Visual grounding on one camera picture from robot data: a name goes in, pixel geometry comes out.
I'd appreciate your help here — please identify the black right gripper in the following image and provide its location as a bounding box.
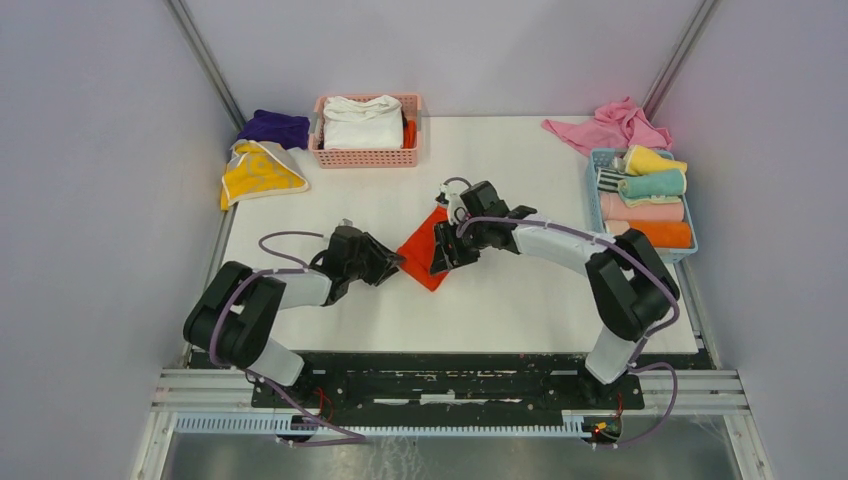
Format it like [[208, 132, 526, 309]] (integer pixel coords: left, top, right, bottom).
[[428, 218, 489, 276]]

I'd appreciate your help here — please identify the orange red towel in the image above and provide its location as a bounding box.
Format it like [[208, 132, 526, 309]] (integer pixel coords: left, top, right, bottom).
[[397, 206, 448, 292]]

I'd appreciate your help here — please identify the yellow green teal towel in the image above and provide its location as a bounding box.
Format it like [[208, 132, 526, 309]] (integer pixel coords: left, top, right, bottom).
[[618, 169, 687, 207]]

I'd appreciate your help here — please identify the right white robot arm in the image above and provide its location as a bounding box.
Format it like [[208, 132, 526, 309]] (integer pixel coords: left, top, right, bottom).
[[430, 177, 680, 408]]

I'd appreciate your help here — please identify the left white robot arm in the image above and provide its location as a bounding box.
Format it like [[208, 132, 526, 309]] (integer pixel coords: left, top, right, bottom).
[[183, 224, 405, 407]]

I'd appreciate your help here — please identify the orange cloth in pink basket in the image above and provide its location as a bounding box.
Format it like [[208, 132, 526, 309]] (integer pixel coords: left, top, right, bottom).
[[402, 120, 417, 149]]

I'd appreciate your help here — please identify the white folded cloth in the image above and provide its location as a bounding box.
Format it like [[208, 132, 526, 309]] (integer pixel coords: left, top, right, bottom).
[[322, 95, 404, 150]]

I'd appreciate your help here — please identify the pink perforated basket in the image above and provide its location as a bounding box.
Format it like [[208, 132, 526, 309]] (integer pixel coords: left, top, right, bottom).
[[308, 93, 422, 169]]

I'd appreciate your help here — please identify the purple cloth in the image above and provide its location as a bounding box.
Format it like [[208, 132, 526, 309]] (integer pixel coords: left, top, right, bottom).
[[236, 109, 310, 150]]

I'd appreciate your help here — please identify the rolled striped towel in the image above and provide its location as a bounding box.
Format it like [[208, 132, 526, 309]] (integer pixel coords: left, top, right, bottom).
[[596, 168, 627, 193]]

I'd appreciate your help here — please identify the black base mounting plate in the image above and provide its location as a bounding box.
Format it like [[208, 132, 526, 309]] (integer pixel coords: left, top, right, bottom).
[[188, 349, 717, 429]]

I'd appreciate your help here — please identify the rolled yellow towel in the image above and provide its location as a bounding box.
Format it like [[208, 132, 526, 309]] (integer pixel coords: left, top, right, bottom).
[[623, 145, 688, 176]]

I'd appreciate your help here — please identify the pink crumpled towel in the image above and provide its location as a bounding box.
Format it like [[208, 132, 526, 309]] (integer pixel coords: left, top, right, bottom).
[[541, 97, 673, 156]]

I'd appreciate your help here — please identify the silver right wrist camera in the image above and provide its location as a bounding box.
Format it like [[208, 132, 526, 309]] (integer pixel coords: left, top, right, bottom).
[[436, 185, 468, 226]]

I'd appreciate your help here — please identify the white slotted cable duct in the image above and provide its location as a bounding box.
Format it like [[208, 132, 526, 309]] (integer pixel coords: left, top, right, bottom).
[[173, 413, 598, 439]]

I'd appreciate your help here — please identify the aluminium corner rail right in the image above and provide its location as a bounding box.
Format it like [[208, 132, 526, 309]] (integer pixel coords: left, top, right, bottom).
[[642, 0, 722, 120]]

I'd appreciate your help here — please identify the aluminium corner rail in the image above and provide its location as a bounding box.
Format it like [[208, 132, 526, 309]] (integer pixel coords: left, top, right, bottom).
[[164, 0, 246, 130], [642, 0, 722, 120]]

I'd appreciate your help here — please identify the aluminium corner rail left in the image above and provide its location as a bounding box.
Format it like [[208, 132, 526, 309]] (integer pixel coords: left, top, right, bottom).
[[164, 0, 246, 130]]

